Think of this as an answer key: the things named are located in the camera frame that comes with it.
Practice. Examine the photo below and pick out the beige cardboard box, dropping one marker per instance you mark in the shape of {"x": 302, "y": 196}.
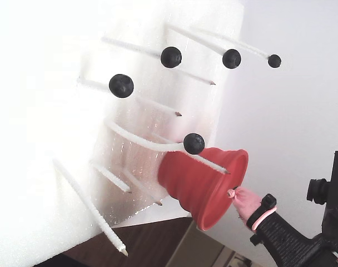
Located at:
{"x": 196, "y": 247}

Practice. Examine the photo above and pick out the white foam block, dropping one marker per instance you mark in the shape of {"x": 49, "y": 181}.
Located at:
{"x": 60, "y": 125}

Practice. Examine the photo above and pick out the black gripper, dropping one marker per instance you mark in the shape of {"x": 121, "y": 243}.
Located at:
{"x": 280, "y": 232}

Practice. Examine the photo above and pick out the dark blueberry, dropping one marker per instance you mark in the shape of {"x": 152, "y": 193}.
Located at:
{"x": 231, "y": 58}
{"x": 274, "y": 61}
{"x": 194, "y": 143}
{"x": 171, "y": 57}
{"x": 121, "y": 85}

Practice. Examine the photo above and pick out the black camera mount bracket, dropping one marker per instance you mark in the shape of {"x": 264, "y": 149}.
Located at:
{"x": 333, "y": 222}

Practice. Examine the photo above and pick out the long white pipe cleaner stem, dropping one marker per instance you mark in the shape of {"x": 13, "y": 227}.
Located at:
{"x": 85, "y": 205}

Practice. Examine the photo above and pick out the red collapsible silicone cup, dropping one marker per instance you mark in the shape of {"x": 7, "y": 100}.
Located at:
{"x": 191, "y": 183}

